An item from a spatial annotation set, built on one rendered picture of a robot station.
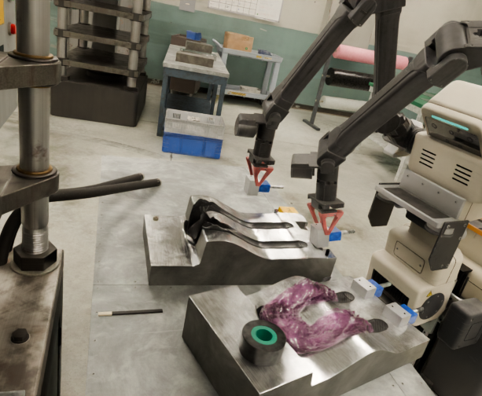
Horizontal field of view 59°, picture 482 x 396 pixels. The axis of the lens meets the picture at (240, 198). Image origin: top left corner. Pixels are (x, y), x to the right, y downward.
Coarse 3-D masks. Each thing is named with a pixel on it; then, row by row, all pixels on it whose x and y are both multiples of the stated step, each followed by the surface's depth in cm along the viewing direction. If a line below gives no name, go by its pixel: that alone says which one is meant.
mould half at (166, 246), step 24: (144, 216) 125; (168, 216) 126; (216, 216) 116; (240, 216) 129; (264, 216) 133; (288, 216) 135; (144, 240) 121; (168, 240) 114; (216, 240) 104; (240, 240) 110; (264, 240) 119; (168, 264) 104; (192, 264) 106; (216, 264) 107; (240, 264) 109; (264, 264) 111; (288, 264) 113; (312, 264) 115
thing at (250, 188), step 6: (246, 174) 141; (246, 180) 141; (252, 180) 138; (258, 180) 139; (264, 180) 143; (246, 186) 141; (252, 186) 138; (258, 186) 139; (264, 186) 140; (270, 186) 142; (276, 186) 143; (282, 186) 144; (246, 192) 140; (252, 192) 139
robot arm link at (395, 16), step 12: (348, 0) 110; (360, 0) 104; (384, 0) 105; (396, 0) 105; (384, 12) 108; (396, 12) 108; (384, 24) 111; (396, 24) 111; (384, 36) 113; (396, 36) 114; (384, 48) 116; (396, 48) 116; (384, 60) 118; (384, 72) 121; (384, 84) 124; (372, 96) 131; (396, 120) 130; (384, 132) 133
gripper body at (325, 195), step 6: (318, 180) 116; (318, 186) 115; (324, 186) 114; (330, 186) 113; (336, 186) 114; (318, 192) 115; (324, 192) 114; (330, 192) 114; (336, 192) 115; (312, 198) 118; (318, 198) 116; (324, 198) 115; (330, 198) 114; (336, 198) 116; (324, 204) 112; (330, 204) 112; (336, 204) 113; (342, 204) 113
